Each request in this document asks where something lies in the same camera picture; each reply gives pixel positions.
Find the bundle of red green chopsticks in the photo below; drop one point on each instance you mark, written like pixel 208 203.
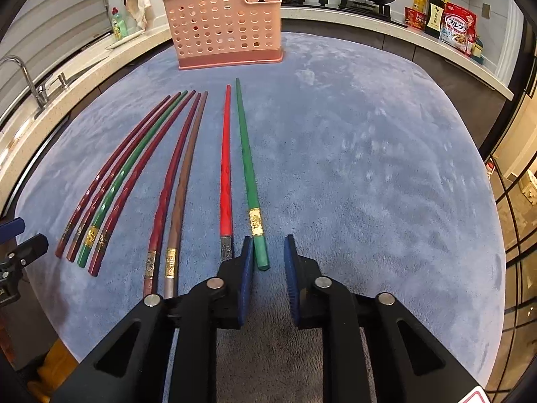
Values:
pixel 249 176

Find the red instant noodle cup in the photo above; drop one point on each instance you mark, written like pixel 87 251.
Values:
pixel 415 19

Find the black gas stove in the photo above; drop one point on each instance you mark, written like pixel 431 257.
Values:
pixel 319 2

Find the yellow object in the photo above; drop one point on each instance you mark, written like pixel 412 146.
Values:
pixel 52 369

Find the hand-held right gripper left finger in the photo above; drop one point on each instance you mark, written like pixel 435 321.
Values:
pixel 246 285

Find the dark red chopstick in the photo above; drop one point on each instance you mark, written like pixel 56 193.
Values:
pixel 78 233
pixel 102 239
pixel 165 201
pixel 67 233

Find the wall outlet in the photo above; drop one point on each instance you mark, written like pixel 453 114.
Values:
pixel 486 11

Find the red and white cereal bag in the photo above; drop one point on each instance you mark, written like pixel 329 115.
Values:
pixel 458 29

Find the green chopstick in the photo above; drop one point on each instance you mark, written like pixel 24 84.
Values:
pixel 90 235

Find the blue-grey plush blanket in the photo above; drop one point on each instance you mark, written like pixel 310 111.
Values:
pixel 356 155

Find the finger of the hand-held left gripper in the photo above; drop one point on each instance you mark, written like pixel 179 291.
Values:
pixel 11 227
pixel 27 252

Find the chrome soap dispenser pump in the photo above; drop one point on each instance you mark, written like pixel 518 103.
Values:
pixel 62 80

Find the black framed glass door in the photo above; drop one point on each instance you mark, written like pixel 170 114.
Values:
pixel 520 260

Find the brown chopstick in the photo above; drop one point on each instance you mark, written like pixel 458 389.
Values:
pixel 181 201

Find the green dish soap bottle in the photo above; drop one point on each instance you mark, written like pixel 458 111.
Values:
pixel 119 25

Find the dark soy sauce bottle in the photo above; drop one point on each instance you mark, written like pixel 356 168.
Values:
pixel 435 19

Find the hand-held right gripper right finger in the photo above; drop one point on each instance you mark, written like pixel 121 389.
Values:
pixel 291 285

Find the small dark bottle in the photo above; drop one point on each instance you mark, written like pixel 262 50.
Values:
pixel 478 48

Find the chrome faucet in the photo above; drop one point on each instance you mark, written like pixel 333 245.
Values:
pixel 29 82

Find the white window blinds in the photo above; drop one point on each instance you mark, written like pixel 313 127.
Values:
pixel 50 21

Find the bright red chopstick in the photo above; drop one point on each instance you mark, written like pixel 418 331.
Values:
pixel 225 176

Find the pink perforated utensil holder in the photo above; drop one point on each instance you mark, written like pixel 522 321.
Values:
pixel 218 29

